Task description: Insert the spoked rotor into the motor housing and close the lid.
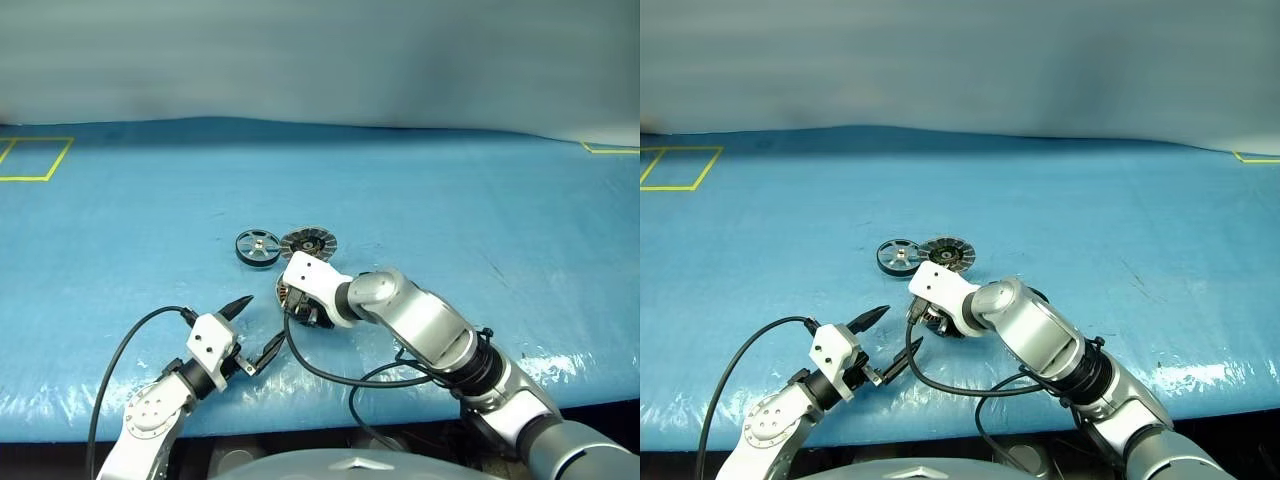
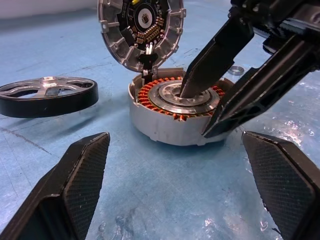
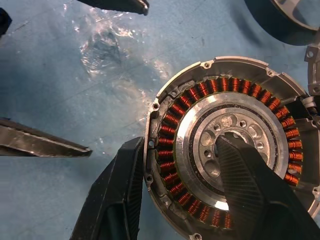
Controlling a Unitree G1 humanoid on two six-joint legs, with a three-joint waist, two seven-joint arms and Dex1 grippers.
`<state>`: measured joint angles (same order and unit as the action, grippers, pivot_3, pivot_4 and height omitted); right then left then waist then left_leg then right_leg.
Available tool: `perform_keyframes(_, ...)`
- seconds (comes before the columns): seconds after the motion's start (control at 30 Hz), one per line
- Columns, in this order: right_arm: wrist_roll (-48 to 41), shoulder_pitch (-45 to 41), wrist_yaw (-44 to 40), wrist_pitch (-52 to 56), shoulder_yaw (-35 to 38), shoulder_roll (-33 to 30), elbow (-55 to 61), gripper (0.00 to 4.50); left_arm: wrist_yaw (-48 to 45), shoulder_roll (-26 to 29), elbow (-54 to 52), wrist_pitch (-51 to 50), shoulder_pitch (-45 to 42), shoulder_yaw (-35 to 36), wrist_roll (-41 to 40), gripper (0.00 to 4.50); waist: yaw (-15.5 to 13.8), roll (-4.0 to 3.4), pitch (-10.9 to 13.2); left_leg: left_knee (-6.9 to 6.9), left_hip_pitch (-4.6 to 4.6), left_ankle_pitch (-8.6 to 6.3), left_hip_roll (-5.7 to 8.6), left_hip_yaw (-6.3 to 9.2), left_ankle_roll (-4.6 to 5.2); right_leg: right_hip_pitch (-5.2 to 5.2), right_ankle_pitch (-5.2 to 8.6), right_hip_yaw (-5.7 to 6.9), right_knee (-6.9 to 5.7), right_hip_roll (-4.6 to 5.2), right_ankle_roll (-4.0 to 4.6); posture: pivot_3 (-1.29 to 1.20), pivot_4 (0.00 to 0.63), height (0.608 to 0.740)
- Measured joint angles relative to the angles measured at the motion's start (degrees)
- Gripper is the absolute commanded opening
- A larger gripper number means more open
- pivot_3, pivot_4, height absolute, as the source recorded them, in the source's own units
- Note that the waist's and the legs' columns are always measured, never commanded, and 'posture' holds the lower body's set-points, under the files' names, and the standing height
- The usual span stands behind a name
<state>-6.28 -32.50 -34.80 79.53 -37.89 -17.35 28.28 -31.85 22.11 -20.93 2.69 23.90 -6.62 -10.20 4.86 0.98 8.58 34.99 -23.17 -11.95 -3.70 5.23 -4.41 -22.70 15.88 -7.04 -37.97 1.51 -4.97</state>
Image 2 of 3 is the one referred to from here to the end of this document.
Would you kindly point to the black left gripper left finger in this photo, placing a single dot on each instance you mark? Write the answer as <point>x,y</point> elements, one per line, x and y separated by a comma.
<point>62,190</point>

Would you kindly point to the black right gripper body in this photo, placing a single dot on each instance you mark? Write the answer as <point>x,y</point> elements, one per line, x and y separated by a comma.
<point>280,17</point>

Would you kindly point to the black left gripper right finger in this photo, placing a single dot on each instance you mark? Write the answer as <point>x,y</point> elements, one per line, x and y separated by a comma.
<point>285,185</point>

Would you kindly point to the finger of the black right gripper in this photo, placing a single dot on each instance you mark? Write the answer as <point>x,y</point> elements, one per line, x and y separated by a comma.
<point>265,87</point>
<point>215,57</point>

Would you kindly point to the grey motor housing copper windings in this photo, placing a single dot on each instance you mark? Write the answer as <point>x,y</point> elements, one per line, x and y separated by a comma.
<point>170,130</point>

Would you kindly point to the black spoked rotor silver hub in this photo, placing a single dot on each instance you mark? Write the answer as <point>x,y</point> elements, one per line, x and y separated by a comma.
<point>50,102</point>

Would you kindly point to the grey motor lid circuit board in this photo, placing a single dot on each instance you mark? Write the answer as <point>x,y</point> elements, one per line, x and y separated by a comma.
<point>112,37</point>

